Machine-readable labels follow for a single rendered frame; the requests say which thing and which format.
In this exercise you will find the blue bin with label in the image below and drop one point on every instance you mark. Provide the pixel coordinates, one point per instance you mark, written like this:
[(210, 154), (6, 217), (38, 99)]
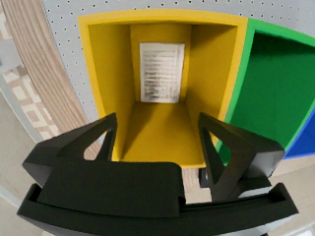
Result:
[(305, 145)]

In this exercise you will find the white well plate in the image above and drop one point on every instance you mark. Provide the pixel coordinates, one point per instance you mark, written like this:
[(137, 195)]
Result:
[(159, 88)]

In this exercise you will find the green bin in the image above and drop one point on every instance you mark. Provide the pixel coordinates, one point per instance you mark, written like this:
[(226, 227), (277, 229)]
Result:
[(277, 94)]

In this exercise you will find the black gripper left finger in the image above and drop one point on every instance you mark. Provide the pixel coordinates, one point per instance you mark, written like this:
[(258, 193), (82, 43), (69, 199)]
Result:
[(72, 144)]

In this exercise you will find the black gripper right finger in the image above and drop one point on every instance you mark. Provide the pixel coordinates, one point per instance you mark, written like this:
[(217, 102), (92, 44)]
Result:
[(252, 156)]

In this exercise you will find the yellow open bin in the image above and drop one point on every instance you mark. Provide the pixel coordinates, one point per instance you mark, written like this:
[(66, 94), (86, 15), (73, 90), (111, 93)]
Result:
[(162, 131)]

